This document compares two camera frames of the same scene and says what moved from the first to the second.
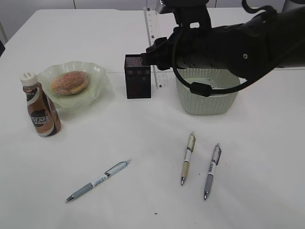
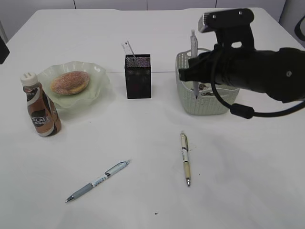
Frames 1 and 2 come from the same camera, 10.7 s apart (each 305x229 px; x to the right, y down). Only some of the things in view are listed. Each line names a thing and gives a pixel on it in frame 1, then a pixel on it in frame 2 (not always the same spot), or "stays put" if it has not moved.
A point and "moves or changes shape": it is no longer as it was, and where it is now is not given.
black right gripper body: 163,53 to 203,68
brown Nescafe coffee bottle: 44,116 stays put
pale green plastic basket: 217,103 stays put
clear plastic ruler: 155,31 to 127,48
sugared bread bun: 69,83 stays put
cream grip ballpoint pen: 187,161 moves or changes shape
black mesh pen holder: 138,77 stays put
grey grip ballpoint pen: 214,161 moves or changes shape
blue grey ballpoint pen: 109,172 stays put
